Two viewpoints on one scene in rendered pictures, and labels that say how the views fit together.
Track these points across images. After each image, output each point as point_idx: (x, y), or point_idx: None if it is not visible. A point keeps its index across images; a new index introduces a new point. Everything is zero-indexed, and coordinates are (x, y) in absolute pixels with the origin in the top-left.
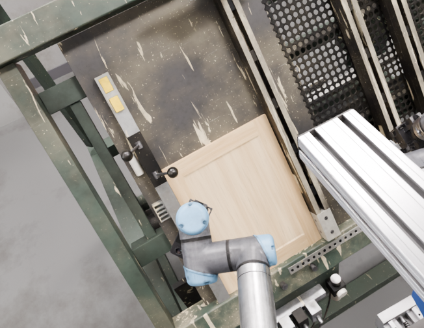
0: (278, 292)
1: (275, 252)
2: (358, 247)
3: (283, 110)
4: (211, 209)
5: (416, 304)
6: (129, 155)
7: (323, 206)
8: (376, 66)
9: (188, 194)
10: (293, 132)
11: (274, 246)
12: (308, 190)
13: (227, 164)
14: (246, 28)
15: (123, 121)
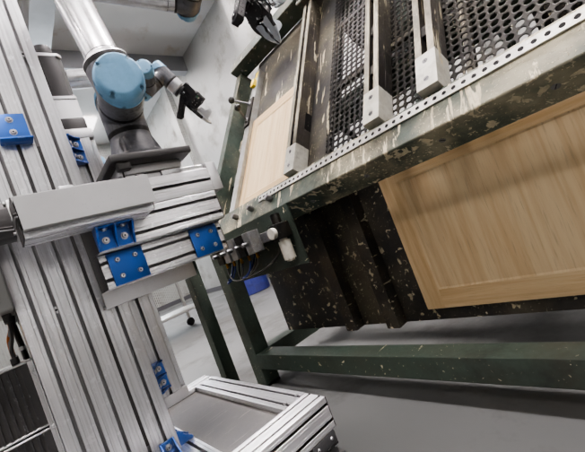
0: (248, 215)
1: (136, 62)
2: (303, 191)
3: (302, 65)
4: (194, 92)
5: (204, 164)
6: (229, 98)
7: (292, 141)
8: (374, 2)
9: (255, 135)
10: (301, 80)
11: (144, 65)
12: (290, 126)
13: (275, 116)
14: (307, 18)
15: (252, 92)
